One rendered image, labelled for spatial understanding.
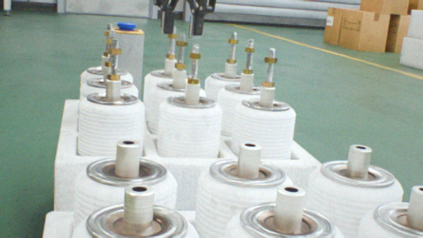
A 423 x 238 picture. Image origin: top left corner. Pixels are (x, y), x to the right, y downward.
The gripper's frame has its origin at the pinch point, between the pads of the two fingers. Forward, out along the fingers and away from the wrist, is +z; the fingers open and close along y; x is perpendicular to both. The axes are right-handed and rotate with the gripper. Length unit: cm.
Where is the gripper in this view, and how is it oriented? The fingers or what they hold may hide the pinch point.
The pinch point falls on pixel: (180, 28)
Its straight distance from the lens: 96.4
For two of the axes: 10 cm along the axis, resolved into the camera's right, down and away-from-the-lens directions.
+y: -7.0, -2.2, 6.7
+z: -0.9, 9.7, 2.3
